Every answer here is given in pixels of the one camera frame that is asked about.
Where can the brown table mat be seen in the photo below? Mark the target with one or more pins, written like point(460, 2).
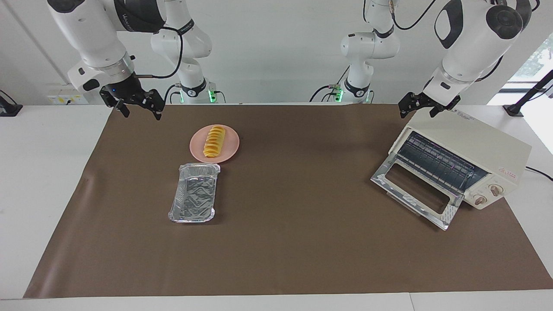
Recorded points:
point(302, 250)

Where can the cream toaster oven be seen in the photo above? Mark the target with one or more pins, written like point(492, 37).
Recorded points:
point(475, 138)

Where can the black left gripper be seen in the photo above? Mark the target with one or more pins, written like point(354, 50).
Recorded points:
point(425, 100)

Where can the white wall power outlet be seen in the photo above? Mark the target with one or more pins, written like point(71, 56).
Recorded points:
point(65, 99)

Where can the bright window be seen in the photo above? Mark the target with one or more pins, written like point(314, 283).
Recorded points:
point(533, 60)

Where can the small oven control knob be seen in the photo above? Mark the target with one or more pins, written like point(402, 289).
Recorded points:
point(480, 200)

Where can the large oven control knob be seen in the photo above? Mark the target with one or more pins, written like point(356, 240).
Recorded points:
point(496, 190)

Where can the black desk clamp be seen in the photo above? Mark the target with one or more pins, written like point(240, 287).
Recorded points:
point(8, 108)

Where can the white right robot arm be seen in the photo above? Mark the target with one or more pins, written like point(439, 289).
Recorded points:
point(86, 34)

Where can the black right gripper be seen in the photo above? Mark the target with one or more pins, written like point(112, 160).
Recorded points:
point(129, 93)

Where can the silver foil baking tray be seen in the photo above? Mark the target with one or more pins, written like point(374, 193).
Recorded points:
point(194, 194)

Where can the pink round plate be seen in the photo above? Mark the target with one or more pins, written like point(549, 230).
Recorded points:
point(231, 144)

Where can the glass oven door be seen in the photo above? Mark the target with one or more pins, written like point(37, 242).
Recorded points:
point(384, 178)

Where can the black camera stand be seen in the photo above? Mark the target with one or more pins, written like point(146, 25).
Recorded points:
point(529, 93)

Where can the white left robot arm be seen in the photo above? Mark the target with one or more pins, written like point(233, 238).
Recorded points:
point(471, 43)

